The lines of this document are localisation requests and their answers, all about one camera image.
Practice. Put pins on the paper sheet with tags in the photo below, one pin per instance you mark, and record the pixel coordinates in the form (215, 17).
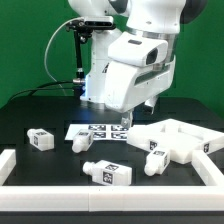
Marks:
(101, 131)

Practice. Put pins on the white square tabletop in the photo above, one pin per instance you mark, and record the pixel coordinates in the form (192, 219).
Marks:
(179, 137)

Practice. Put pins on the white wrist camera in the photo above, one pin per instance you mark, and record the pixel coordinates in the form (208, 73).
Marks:
(138, 51)

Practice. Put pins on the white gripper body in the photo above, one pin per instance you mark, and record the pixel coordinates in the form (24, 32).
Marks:
(127, 86)

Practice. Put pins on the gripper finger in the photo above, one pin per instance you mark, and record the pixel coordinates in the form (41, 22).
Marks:
(150, 105)
(126, 120)

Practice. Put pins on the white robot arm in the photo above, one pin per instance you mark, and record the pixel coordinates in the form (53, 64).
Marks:
(155, 19)

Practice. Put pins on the white U-shaped fence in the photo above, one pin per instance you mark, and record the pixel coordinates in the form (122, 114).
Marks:
(93, 198)

